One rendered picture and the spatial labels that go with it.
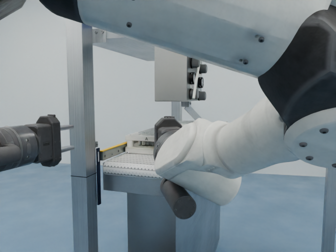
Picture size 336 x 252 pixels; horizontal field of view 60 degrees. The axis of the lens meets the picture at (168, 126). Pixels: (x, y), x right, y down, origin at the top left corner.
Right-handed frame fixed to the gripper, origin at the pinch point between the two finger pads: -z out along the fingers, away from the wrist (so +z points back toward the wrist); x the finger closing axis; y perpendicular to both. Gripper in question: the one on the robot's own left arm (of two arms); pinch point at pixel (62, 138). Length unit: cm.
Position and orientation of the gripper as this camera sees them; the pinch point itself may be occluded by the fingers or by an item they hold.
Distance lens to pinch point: 78.0
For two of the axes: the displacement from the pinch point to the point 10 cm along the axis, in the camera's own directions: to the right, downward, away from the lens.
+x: 0.0, 9.9, 1.1
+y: 9.0, 0.5, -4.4
